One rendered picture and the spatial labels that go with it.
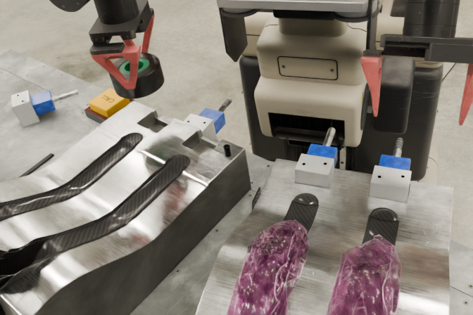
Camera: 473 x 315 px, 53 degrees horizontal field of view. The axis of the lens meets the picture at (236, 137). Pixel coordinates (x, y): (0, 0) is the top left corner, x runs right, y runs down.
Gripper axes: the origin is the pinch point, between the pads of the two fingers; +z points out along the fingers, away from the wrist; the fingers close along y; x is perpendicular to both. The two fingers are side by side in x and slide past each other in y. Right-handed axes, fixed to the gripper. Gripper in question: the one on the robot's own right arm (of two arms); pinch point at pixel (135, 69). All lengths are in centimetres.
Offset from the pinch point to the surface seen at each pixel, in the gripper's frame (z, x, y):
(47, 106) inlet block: 17.3, -27.4, -16.3
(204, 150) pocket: 13.4, 9.3, 4.5
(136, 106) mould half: 10.8, -3.7, -5.3
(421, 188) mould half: 13.8, 41.5, 14.3
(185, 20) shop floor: 99, -43, -222
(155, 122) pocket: 13.3, -0.4, -3.5
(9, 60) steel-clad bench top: 20, -49, -42
